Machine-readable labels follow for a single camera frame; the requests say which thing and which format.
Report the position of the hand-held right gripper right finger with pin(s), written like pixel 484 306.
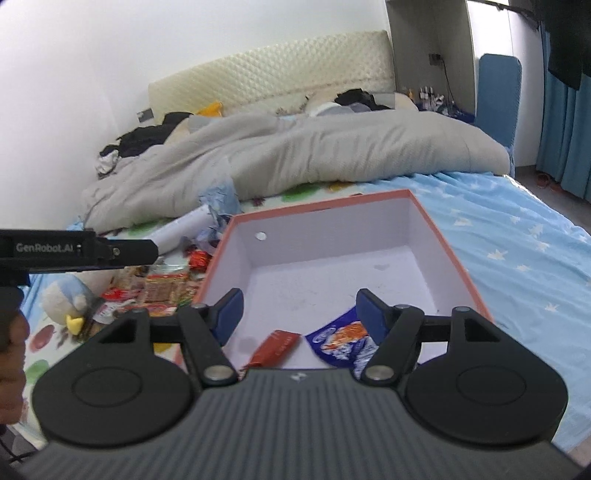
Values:
pixel 368 314

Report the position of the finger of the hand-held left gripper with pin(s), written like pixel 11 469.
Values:
pixel 134 252

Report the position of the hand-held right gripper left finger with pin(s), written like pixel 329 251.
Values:
pixel 232 308

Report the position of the blue snack packet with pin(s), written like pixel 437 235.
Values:
pixel 337 342

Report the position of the orange-rimmed white box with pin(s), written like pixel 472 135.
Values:
pixel 323 286

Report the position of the dark red snack packet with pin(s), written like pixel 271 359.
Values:
pixel 274 348

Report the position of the person's left hand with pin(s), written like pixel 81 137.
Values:
pixel 11 369

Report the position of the yellow cracker packet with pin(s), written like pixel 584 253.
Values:
pixel 124 295

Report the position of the brown sticks snack packet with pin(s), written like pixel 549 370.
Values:
pixel 166 286

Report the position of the green-edged snack packet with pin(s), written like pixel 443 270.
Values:
pixel 184 301

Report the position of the penguin plush toy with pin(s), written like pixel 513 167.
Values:
pixel 69 295

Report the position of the white tube packet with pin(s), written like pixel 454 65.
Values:
pixel 184 226

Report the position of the red foil snack packet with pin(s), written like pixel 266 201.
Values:
pixel 199 258

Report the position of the dark blue clear packet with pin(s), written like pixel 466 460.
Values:
pixel 210 236

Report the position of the fruit printed mat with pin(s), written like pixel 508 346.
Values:
pixel 41 342

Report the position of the light blue crumpled packet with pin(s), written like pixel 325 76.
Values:
pixel 221 198

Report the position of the pile of black clothes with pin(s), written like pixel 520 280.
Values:
pixel 138 138

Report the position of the blue star bedsheet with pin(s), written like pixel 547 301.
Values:
pixel 508 240

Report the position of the yellow bag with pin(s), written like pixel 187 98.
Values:
pixel 210 109

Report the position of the grey duvet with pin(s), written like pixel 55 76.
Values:
pixel 323 152

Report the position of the white pillow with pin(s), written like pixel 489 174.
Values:
pixel 328 110

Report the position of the black garment on pillow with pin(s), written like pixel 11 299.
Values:
pixel 362 99

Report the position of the red slippers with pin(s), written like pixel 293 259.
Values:
pixel 548 181

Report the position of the clutter of small bottles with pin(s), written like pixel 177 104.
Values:
pixel 434 98

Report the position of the cream quilted headboard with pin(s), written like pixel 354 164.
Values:
pixel 277 74

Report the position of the blue chair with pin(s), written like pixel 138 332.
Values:
pixel 501 101

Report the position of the blue curtain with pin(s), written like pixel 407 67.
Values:
pixel 565 138

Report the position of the black hanging clothing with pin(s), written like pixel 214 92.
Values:
pixel 570 41

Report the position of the wall socket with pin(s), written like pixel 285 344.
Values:
pixel 145 116

